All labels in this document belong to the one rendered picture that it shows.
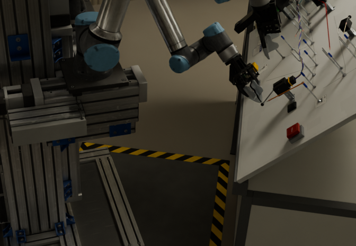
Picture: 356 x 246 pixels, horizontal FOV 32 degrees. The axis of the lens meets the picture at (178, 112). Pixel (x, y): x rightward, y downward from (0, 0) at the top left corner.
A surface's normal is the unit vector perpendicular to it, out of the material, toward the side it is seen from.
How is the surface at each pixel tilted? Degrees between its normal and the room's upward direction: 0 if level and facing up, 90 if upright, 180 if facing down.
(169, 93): 0
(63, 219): 90
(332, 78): 45
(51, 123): 0
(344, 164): 0
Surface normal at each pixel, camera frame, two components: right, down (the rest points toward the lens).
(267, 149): -0.67, -0.65
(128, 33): 0.05, -0.81
